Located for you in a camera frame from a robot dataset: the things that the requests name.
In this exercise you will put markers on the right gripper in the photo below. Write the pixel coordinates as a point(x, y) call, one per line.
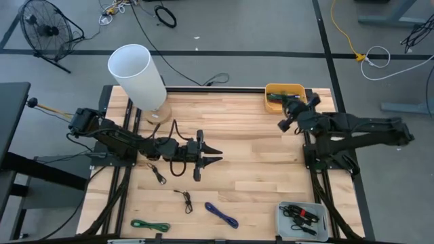
point(301, 115)

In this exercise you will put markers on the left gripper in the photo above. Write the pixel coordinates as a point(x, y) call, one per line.
point(190, 150)

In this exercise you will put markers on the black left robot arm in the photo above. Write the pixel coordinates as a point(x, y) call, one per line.
point(115, 137)

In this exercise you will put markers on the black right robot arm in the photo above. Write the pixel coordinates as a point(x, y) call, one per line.
point(366, 135)

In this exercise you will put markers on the yellow plastic bin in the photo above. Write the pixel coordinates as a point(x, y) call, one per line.
point(271, 107)

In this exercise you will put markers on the grey desk foot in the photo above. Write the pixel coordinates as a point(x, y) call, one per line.
point(403, 107)

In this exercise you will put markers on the white cylindrical table lamp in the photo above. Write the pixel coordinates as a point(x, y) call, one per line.
point(135, 74)

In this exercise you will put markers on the grey plastic tray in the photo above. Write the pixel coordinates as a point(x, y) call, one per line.
point(318, 234)

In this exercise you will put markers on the wooden stick with black knob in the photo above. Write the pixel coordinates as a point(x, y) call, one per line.
point(32, 102)

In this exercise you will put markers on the black side desk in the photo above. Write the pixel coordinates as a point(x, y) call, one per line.
point(12, 112)

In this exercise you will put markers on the black floor fan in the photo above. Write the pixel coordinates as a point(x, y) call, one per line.
point(47, 30)

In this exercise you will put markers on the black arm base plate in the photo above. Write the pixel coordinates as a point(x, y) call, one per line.
point(127, 162)
point(308, 159)

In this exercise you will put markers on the black table frame rail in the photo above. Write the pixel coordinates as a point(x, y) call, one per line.
point(122, 203)
point(237, 241)
point(110, 203)
point(317, 189)
point(217, 89)
point(330, 203)

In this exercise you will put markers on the black corner bracket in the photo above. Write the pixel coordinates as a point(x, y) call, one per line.
point(105, 101)

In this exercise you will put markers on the grey desk frame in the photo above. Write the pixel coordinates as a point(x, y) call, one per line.
point(390, 18)

